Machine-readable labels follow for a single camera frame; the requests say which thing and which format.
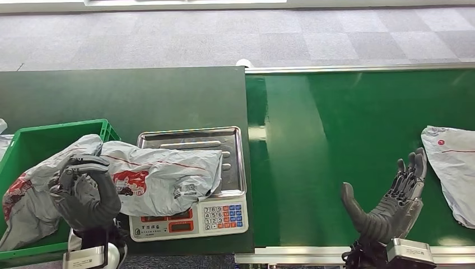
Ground pale plastic bag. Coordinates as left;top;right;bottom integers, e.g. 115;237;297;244
0;119;15;163

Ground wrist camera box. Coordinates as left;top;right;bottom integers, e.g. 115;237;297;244
385;238;437;269
62;228;109;269

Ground white electronic scale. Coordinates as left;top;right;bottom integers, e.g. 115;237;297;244
129;196;250;243

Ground steel scale tray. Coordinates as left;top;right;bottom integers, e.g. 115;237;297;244
136;126;248;198

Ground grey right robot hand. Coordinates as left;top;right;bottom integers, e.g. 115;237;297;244
340;147;428;246

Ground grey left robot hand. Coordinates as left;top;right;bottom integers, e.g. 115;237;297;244
49;155;123;231

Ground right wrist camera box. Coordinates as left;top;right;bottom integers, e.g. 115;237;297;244
385;238;437;269

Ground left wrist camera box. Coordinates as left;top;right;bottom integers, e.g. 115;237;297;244
62;228;109;269

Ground green conveyor belt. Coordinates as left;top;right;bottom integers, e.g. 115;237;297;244
245;68;475;248

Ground green plastic crate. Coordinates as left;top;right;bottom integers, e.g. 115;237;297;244
0;118;122;261

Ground grey plastic mailer package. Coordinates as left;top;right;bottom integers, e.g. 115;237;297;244
421;125;475;229
99;140;223;219
0;134;105;253

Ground aluminium conveyor rail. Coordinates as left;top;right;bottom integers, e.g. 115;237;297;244
245;62;475;74
235;245;475;266

